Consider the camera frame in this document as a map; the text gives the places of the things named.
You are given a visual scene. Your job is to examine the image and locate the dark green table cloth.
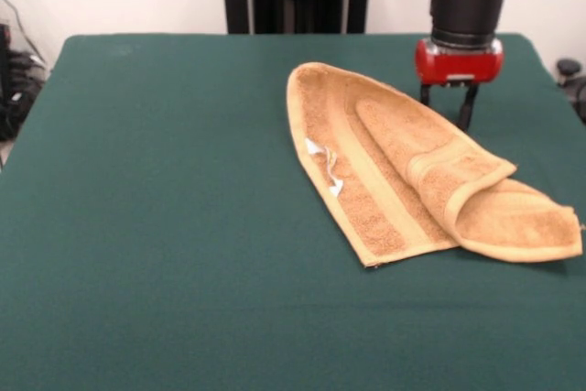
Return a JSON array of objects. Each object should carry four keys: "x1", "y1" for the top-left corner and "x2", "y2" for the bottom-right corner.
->
[{"x1": 0, "y1": 32, "x2": 586, "y2": 391}]

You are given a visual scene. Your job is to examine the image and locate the tan terry towel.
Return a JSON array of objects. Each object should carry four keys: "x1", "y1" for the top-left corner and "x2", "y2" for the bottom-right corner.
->
[{"x1": 286, "y1": 60, "x2": 585, "y2": 269}]

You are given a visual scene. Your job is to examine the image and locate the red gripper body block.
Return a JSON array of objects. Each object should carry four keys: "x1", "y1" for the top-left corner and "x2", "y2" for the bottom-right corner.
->
[{"x1": 414, "y1": 36, "x2": 505, "y2": 88}]

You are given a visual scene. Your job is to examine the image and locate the black equipment pile with cables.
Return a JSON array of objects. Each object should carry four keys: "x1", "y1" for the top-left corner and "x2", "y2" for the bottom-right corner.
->
[{"x1": 0, "y1": 23, "x2": 49, "y2": 143}]

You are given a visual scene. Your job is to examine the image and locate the grey office chair base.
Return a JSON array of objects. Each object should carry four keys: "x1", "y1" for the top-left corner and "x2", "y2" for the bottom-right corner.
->
[{"x1": 555, "y1": 58, "x2": 586, "y2": 125}]

